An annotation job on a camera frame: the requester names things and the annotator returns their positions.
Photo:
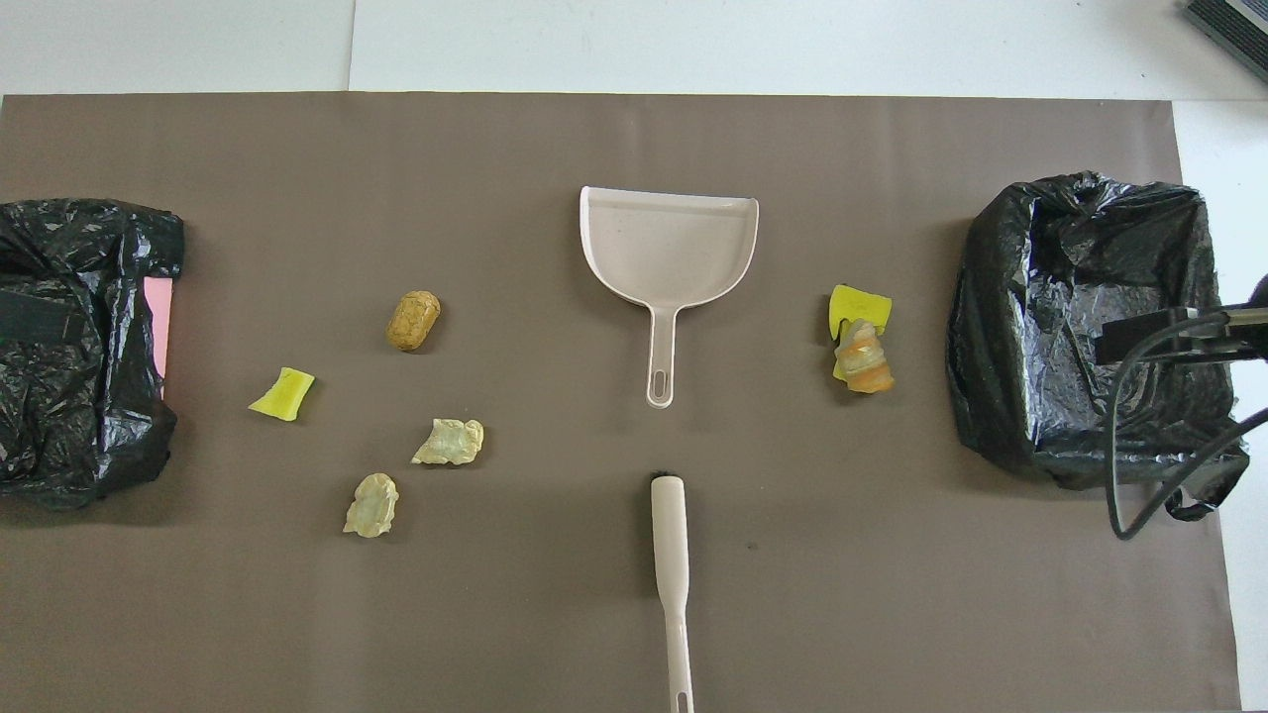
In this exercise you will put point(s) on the black bag lined bin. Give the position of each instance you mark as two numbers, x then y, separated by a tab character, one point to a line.
1001	297

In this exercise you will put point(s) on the notched yellow sponge piece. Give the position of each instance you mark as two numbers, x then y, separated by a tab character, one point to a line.
857	302

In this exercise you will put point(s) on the beige hand brush black bristles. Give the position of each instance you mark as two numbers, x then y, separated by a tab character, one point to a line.
671	535

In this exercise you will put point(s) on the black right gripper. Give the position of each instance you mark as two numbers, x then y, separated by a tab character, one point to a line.
1260	291

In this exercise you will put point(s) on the brown bread roll piece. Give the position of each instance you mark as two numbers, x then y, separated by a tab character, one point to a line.
865	361

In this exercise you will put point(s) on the brown paper table mat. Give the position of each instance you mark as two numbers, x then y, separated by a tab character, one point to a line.
555	129

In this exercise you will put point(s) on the pale paper piece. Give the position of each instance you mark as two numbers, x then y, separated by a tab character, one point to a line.
451	443

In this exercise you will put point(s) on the pale bread chunk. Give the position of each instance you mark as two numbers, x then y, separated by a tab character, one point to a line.
371	505

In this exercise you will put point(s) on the pink bin with black liner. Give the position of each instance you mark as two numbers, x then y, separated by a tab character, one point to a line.
59	416

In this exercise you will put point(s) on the small yellow sponge wedge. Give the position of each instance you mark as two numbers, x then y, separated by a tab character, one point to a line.
282	394

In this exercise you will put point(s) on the beige plastic dustpan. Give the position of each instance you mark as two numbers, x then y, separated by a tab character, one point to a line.
669	248

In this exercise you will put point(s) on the dark grey ribbed device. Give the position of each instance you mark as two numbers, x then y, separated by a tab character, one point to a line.
1238	25

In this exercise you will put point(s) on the brown paper ball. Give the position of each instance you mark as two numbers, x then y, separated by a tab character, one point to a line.
413	320

